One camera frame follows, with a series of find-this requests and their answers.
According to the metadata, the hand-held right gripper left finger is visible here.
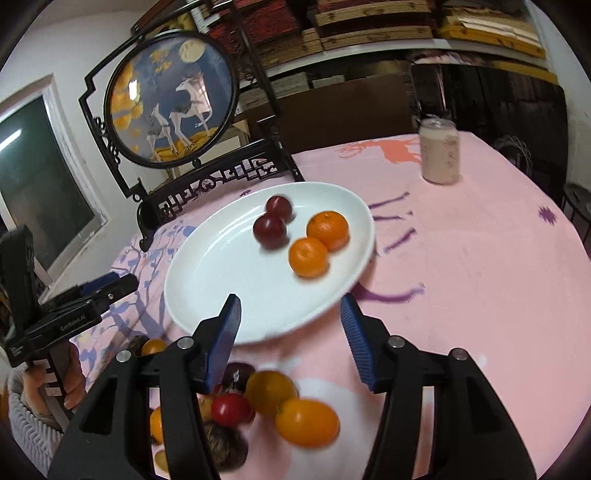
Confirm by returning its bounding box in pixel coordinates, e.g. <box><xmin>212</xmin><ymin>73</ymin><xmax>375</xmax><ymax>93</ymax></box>
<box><xmin>48</xmin><ymin>293</ymin><xmax>243</xmax><ymax>480</ymax></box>

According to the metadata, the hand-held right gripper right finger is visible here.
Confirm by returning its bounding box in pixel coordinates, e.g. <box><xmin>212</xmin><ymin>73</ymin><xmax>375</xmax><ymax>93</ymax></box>
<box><xmin>341</xmin><ymin>293</ymin><xmax>536</xmax><ymax>480</ymax></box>

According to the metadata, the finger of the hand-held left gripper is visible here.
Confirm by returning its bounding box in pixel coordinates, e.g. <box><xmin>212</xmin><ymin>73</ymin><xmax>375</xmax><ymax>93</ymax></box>
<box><xmin>74</xmin><ymin>271</ymin><xmax>122</xmax><ymax>298</ymax></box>
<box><xmin>41</xmin><ymin>275</ymin><xmax>140</xmax><ymax>319</ymax></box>

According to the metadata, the dark red plum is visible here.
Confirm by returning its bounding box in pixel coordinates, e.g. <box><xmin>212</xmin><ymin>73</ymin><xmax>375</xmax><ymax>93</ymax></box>
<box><xmin>223</xmin><ymin>362</ymin><xmax>257</xmax><ymax>393</ymax></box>
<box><xmin>265</xmin><ymin>195</ymin><xmax>295</xmax><ymax>223</ymax></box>
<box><xmin>252</xmin><ymin>213</ymin><xmax>288</xmax><ymax>250</ymax></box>

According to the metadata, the white oval plate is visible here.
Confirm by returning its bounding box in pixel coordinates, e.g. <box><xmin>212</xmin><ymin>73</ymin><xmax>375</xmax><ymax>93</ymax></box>
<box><xmin>164</xmin><ymin>181</ymin><xmax>376</xmax><ymax>344</ymax></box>

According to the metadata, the red cherry tomato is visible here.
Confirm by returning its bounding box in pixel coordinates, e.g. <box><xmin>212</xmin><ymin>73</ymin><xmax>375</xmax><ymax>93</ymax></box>
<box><xmin>211</xmin><ymin>392</ymin><xmax>256</xmax><ymax>428</ymax></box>

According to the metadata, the person's left forearm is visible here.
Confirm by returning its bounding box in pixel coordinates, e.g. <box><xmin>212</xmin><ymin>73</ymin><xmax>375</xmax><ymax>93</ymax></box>
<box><xmin>7</xmin><ymin>369</ymin><xmax>68</xmax><ymax>478</ymax></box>

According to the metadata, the person's left hand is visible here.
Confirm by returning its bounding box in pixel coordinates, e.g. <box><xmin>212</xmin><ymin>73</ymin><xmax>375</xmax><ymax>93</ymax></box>
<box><xmin>21</xmin><ymin>344</ymin><xmax>88</xmax><ymax>418</ymax></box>

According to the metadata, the mandarin orange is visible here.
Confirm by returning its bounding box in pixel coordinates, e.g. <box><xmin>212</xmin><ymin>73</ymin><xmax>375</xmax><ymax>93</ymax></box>
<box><xmin>307</xmin><ymin>210</ymin><xmax>350</xmax><ymax>251</ymax></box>
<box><xmin>288</xmin><ymin>237</ymin><xmax>331</xmax><ymax>278</ymax></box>

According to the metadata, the pink printed tablecloth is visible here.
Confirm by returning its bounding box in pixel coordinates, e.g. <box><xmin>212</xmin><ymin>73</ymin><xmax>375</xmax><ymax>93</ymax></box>
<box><xmin>69</xmin><ymin>131</ymin><xmax>589</xmax><ymax>480</ymax></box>

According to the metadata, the pale pink drink can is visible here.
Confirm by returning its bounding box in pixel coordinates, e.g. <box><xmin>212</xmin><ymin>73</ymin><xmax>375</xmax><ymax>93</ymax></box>
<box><xmin>419</xmin><ymin>117</ymin><xmax>462</xmax><ymax>185</ymax></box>

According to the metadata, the round deer picture screen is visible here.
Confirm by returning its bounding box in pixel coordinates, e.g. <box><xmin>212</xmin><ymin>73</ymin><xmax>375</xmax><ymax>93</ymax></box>
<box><xmin>78</xmin><ymin>0</ymin><xmax>305</xmax><ymax>252</ymax></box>

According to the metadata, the brown wooden cabinet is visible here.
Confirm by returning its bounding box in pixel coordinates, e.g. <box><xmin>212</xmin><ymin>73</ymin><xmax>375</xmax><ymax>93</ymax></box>
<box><xmin>235</xmin><ymin>74</ymin><xmax>416</xmax><ymax>153</ymax></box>

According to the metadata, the dark round stool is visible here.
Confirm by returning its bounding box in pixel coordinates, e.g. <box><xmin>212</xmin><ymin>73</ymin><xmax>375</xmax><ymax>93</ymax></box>
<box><xmin>562</xmin><ymin>184</ymin><xmax>589</xmax><ymax>220</ymax></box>

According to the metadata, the pink bundled cloth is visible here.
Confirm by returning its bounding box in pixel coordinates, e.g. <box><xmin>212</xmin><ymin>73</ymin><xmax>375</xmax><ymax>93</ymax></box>
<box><xmin>414</xmin><ymin>52</ymin><xmax>462</xmax><ymax>66</ymax></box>

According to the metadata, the white shelf unit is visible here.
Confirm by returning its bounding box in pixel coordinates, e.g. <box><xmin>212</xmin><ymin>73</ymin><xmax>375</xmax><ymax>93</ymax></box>
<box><xmin>203</xmin><ymin>0</ymin><xmax>559</xmax><ymax>93</ymax></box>

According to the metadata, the stack of woven mat boxes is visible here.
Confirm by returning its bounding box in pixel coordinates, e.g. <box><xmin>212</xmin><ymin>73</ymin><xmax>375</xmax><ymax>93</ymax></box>
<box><xmin>203</xmin><ymin>0</ymin><xmax>435</xmax><ymax>65</ymax></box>

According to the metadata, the stack of yellow flat boxes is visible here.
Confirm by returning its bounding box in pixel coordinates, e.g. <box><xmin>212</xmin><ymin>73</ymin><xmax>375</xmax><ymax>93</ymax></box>
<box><xmin>436</xmin><ymin>0</ymin><xmax>546</xmax><ymax>58</ymax></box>

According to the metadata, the glass window white frame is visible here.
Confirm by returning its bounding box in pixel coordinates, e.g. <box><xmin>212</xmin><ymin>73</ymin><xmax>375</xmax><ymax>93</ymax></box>
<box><xmin>0</xmin><ymin>76</ymin><xmax>109</xmax><ymax>287</ymax></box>

